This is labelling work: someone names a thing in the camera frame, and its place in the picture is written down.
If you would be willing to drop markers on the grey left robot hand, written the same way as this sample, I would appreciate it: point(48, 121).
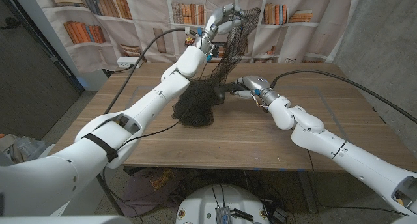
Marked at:
point(216, 22)

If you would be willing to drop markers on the printed bookshelf backdrop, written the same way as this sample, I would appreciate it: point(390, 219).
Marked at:
point(146, 22)

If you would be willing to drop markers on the grey metal table leg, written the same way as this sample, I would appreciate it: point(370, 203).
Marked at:
point(307, 191)

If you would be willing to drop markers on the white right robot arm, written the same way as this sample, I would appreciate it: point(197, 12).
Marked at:
point(352, 155)

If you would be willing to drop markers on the white power strip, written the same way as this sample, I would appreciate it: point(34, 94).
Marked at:
point(129, 62)

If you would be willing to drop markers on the black game controller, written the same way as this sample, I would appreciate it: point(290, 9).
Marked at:
point(224, 89)

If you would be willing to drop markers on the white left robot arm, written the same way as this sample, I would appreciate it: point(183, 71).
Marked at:
point(97, 152)

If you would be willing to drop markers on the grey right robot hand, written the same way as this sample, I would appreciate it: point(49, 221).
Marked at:
point(259, 87)

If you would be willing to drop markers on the dark cloth with yellow print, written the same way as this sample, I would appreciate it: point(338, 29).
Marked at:
point(146, 191)

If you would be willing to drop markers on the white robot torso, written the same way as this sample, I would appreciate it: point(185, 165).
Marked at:
point(202, 201)

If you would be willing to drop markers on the clear plastic container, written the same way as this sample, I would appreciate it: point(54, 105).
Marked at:
point(23, 149)

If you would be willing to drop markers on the black mesh netting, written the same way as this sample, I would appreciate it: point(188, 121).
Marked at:
point(195, 106)

